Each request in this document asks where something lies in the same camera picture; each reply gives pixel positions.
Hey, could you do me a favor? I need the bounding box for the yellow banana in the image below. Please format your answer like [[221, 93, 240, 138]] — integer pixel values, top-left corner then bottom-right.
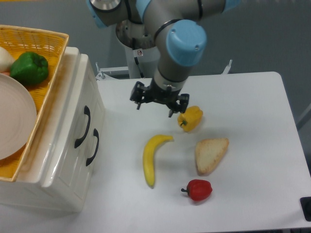
[[142, 134, 173, 188]]

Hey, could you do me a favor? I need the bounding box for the yellow woven basket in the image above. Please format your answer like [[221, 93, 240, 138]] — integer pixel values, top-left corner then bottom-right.
[[0, 24, 69, 183]]

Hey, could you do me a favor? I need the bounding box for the green bell pepper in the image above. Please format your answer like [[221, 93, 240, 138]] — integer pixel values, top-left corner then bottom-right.
[[10, 51, 49, 85]]

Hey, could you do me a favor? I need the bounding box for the triangular toast slice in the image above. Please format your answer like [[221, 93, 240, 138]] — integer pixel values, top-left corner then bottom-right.
[[195, 138, 229, 174]]

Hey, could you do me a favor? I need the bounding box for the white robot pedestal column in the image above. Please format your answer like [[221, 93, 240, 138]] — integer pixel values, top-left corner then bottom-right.
[[115, 19, 161, 79]]

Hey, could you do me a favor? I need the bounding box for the white drawer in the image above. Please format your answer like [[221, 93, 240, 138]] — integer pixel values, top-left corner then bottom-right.
[[42, 54, 103, 197], [71, 100, 105, 212]]

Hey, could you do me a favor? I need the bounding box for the yellow bell pepper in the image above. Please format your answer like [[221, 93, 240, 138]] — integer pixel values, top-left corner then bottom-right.
[[177, 106, 203, 132]]

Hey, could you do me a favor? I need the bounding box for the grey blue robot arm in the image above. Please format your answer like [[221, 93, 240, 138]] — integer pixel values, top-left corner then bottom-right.
[[86, 0, 240, 116]]

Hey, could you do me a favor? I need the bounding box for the white metal base frame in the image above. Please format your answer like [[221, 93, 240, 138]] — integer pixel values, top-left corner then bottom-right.
[[94, 59, 233, 81]]

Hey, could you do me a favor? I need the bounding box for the white onion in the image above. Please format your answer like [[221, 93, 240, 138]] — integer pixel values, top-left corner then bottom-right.
[[0, 47, 15, 73]]

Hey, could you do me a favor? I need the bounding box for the beige round plate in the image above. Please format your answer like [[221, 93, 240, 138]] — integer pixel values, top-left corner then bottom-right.
[[0, 74, 37, 159]]

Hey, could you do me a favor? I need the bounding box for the white drawer cabinet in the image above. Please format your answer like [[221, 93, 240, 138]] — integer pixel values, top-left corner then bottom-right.
[[0, 46, 105, 214]]

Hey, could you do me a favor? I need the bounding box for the black cable on pedestal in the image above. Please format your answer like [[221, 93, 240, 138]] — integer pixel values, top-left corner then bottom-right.
[[132, 37, 146, 79]]

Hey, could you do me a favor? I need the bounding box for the black device at table edge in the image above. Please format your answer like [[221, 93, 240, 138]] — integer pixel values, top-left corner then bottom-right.
[[300, 197, 311, 222]]

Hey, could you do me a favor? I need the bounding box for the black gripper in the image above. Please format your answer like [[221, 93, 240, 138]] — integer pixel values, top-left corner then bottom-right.
[[130, 81, 190, 117]]

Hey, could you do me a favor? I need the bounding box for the red bell pepper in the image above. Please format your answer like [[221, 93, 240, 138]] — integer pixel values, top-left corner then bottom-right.
[[181, 179, 213, 201]]

